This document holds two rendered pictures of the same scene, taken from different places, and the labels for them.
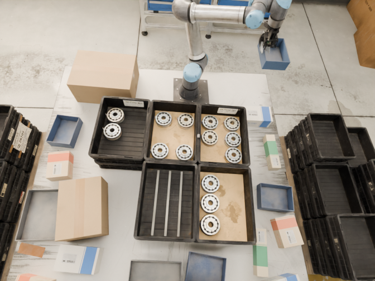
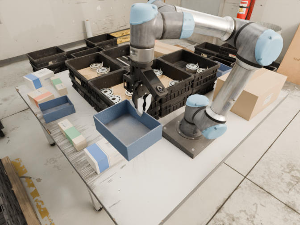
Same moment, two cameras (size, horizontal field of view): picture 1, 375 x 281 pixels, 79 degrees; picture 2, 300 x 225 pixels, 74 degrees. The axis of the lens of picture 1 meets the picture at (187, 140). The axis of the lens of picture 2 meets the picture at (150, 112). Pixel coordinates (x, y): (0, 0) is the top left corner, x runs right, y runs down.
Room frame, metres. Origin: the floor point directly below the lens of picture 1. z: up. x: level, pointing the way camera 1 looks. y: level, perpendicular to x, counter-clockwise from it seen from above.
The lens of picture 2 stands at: (1.66, -0.63, 1.59)
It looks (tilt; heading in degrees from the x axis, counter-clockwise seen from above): 39 degrees down; 148
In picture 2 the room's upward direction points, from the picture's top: straight up
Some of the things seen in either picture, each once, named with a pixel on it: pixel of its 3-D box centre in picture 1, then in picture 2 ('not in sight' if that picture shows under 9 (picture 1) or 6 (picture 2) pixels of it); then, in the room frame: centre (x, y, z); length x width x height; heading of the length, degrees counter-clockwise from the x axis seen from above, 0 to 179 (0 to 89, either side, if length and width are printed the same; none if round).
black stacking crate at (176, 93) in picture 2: (172, 134); (158, 80); (0.61, 0.09, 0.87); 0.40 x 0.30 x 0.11; 7
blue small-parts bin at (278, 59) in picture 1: (273, 53); (127, 127); (1.17, -0.42, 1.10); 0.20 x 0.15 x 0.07; 10
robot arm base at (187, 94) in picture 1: (189, 87); (192, 122); (1.03, 0.06, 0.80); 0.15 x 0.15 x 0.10
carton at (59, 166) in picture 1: (60, 165); not in sight; (0.32, 0.73, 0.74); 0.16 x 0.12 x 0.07; 18
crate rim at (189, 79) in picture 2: (173, 130); (159, 73); (0.61, 0.09, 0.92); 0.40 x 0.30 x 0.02; 7
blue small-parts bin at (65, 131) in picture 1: (65, 131); (217, 69); (0.55, 0.80, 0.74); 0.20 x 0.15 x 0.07; 3
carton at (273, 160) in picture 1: (271, 152); (72, 134); (0.68, -0.58, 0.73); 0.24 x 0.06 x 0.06; 11
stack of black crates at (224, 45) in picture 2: not in sight; (233, 62); (0.05, 1.76, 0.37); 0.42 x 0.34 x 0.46; 11
